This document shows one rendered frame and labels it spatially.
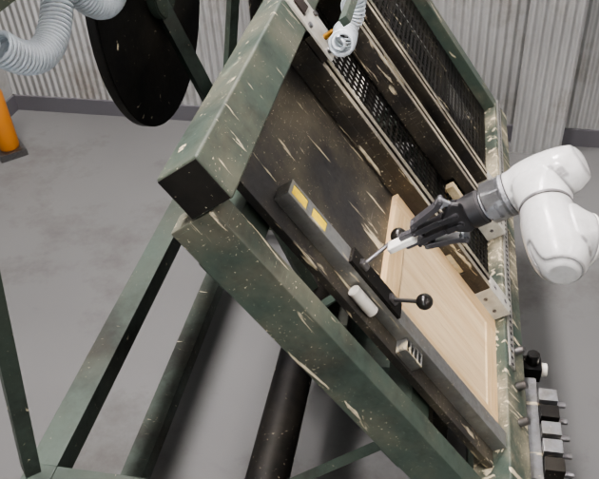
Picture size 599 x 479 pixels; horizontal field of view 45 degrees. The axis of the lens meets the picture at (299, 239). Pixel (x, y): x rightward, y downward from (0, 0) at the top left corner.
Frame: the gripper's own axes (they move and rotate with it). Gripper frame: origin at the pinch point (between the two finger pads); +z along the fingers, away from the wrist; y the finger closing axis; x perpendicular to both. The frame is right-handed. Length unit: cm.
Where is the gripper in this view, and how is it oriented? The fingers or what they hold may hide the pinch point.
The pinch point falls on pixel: (402, 241)
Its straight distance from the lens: 163.8
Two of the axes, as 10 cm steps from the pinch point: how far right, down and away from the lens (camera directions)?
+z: -7.8, 3.8, 4.9
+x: 1.8, -6.2, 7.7
